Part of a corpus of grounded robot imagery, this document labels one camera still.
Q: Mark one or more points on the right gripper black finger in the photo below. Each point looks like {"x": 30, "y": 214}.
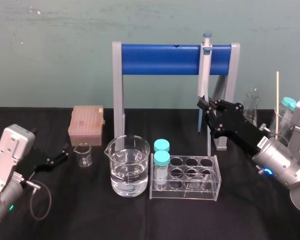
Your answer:
{"x": 218, "y": 106}
{"x": 212, "y": 120}

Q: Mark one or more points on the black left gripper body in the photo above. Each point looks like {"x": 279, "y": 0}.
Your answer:
{"x": 33, "y": 162}

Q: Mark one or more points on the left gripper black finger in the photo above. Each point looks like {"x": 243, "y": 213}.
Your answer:
{"x": 48, "y": 167}
{"x": 65, "y": 151}

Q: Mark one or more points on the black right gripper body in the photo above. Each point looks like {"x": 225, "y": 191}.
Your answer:
{"x": 240, "y": 127}

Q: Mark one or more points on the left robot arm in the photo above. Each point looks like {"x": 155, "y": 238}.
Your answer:
{"x": 7, "y": 155}

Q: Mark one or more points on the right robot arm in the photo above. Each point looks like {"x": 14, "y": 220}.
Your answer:
{"x": 282, "y": 170}

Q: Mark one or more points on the glass beaker holding rod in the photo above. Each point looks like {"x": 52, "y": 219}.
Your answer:
{"x": 275, "y": 130}

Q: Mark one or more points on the cream stirring rod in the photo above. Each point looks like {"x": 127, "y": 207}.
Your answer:
{"x": 278, "y": 95}

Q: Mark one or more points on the small glass beaker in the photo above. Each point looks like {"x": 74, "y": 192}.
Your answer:
{"x": 84, "y": 157}

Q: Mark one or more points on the glass conical flask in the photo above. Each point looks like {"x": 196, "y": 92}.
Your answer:
{"x": 251, "y": 105}

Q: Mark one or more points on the pink pipette tip box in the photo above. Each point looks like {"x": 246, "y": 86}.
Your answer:
{"x": 86, "y": 123}

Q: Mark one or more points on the white pipette with blue button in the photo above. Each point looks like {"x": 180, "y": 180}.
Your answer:
{"x": 205, "y": 70}

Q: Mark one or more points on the clear bottle with teal cap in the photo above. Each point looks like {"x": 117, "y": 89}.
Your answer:
{"x": 288, "y": 105}

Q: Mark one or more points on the clear tube with teal cap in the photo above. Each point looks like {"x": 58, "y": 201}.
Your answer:
{"x": 161, "y": 162}
{"x": 162, "y": 145}

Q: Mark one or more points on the black table cloth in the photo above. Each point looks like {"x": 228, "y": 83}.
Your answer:
{"x": 90, "y": 215}

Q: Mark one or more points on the large glass beaker with water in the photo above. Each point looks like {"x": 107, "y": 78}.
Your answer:
{"x": 128, "y": 172}

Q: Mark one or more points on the clear acrylic tube rack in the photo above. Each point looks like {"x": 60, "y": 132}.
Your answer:
{"x": 190, "y": 185}

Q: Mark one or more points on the grey and blue pipette stand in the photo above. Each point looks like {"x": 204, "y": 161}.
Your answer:
{"x": 160, "y": 58}

